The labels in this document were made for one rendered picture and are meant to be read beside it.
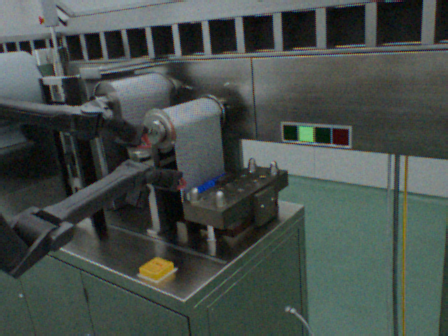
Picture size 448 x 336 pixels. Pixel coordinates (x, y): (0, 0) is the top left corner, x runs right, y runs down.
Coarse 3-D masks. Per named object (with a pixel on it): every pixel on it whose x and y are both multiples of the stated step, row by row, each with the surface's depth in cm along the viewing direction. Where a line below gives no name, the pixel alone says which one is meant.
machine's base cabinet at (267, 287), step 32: (256, 256) 135; (288, 256) 153; (0, 288) 199; (32, 288) 175; (64, 288) 156; (96, 288) 141; (128, 288) 129; (224, 288) 123; (256, 288) 138; (288, 288) 156; (0, 320) 213; (32, 320) 186; (64, 320) 165; (96, 320) 149; (128, 320) 135; (160, 320) 124; (192, 320) 114; (224, 320) 125; (256, 320) 140; (288, 320) 159
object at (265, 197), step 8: (264, 192) 141; (272, 192) 146; (256, 200) 139; (264, 200) 142; (272, 200) 145; (256, 208) 140; (264, 208) 143; (272, 208) 147; (256, 216) 141; (264, 216) 143; (272, 216) 148; (256, 224) 143
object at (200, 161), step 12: (192, 144) 143; (204, 144) 148; (216, 144) 153; (180, 156) 139; (192, 156) 144; (204, 156) 149; (216, 156) 154; (180, 168) 140; (192, 168) 144; (204, 168) 149; (216, 168) 155; (180, 180) 140; (192, 180) 145; (204, 180) 150
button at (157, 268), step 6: (156, 258) 126; (144, 264) 123; (150, 264) 123; (156, 264) 122; (162, 264) 122; (168, 264) 122; (144, 270) 120; (150, 270) 120; (156, 270) 119; (162, 270) 119; (168, 270) 121; (150, 276) 119; (156, 276) 118; (162, 276) 120
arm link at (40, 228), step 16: (0, 224) 73; (16, 224) 86; (32, 224) 86; (48, 224) 86; (0, 240) 75; (16, 240) 79; (32, 240) 85; (0, 256) 76; (16, 256) 79; (32, 256) 83; (16, 272) 80
